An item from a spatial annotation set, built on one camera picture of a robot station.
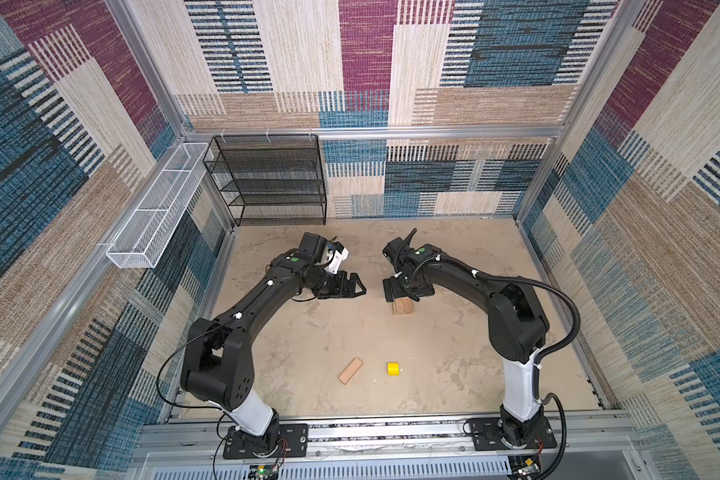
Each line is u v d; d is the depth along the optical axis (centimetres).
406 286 68
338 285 75
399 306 92
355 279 77
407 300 78
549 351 52
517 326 51
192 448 75
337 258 79
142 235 72
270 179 109
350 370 84
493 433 73
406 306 92
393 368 83
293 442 73
